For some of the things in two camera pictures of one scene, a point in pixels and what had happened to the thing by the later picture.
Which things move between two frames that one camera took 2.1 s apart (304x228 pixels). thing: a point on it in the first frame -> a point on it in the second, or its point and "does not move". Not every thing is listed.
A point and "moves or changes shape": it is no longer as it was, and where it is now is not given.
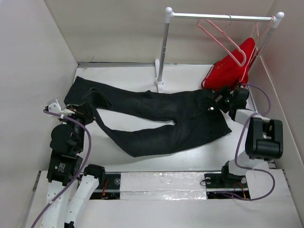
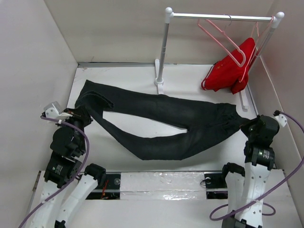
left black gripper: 80,111 does not move
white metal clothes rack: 170,15 does not move
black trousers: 196,115 moves or changes shape
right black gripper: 223,91 -> 245,125
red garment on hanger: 233,68 does not move
